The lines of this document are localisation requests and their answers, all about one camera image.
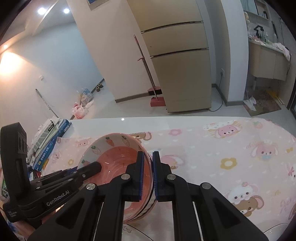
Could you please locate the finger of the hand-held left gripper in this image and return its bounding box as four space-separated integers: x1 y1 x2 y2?
32 161 102 195
40 167 79 180

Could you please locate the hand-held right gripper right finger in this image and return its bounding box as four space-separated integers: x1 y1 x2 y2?
152 151 270 241

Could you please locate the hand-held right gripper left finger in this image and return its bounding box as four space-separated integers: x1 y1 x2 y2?
28 151 145 241

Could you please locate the white plate with lettering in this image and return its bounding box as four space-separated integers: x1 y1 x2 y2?
122 222 173 241

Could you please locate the white cartoon print plate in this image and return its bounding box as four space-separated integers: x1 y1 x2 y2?
264 222 296 241

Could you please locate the stack of books and boxes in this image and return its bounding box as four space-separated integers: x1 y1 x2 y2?
32 119 72 172

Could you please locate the white green booklet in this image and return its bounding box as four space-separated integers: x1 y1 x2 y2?
30 120 63 160

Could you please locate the striped tissue box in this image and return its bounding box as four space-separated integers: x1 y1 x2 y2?
38 119 58 139

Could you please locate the pink cartoon printed tablecloth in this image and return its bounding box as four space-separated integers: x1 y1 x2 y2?
46 117 296 241

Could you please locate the pink plastic bag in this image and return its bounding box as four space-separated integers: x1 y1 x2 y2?
72 103 89 120

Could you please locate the metal mop stick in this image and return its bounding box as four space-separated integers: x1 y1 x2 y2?
35 88 59 118

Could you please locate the white blue plastic bag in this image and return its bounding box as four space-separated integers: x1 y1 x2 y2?
77 88 94 105

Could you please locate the beige refrigerator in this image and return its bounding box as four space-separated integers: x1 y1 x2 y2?
127 0 212 113

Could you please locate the red broom and dustpan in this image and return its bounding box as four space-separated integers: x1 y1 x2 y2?
134 35 163 100

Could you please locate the white crumpled floor cloth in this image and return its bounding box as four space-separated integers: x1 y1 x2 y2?
243 96 258 112

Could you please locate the brown doormat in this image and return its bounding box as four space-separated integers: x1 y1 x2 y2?
245 89 282 117

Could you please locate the beige vanity cabinet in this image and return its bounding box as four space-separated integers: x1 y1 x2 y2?
248 38 289 81

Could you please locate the black faucet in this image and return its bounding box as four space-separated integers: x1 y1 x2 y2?
254 25 266 41

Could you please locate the white towel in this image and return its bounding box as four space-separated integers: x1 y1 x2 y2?
273 42 292 61

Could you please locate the bathroom mirror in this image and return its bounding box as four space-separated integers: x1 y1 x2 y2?
240 0 258 14

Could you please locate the black power cable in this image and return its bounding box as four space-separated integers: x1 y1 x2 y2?
209 74 228 113

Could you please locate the wall niche shelf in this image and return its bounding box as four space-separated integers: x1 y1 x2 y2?
254 0 271 22

